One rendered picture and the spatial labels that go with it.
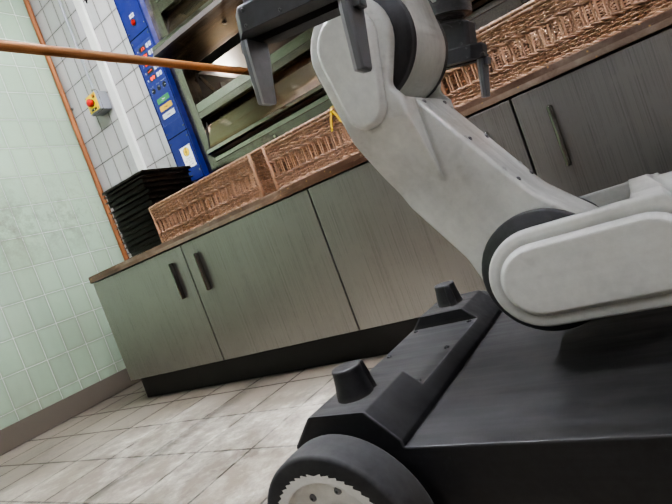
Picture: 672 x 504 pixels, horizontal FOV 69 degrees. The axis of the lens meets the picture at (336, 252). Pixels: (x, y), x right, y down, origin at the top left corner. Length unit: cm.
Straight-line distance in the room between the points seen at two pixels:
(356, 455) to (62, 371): 233
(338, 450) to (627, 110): 92
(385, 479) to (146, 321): 170
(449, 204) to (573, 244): 16
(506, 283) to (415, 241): 76
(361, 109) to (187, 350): 153
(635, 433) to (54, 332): 257
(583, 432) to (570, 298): 14
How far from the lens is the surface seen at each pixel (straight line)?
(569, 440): 49
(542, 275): 57
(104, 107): 292
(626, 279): 56
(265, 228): 157
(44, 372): 274
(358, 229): 139
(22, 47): 171
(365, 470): 52
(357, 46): 45
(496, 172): 61
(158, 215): 199
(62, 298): 283
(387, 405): 58
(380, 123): 61
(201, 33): 235
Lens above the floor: 41
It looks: 3 degrees down
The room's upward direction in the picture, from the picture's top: 20 degrees counter-clockwise
